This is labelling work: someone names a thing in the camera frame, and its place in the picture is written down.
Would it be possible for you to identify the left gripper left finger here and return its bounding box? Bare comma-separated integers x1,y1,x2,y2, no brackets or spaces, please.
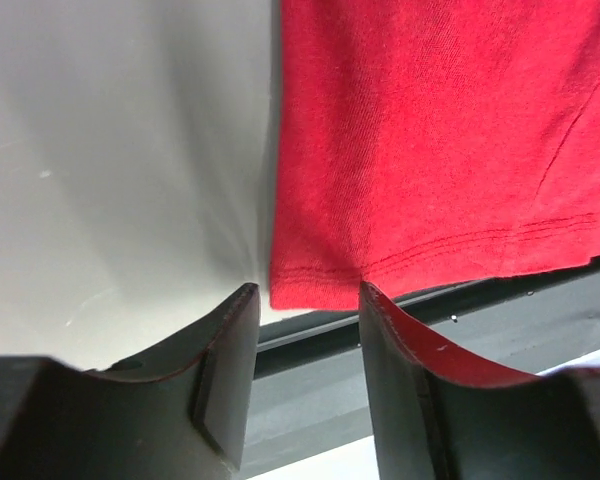
0,283,260,479

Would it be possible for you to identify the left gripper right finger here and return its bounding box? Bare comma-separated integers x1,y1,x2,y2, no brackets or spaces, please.
359,282,600,479

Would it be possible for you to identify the red t shirt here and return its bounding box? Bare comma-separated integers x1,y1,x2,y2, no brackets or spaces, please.
269,1,600,310

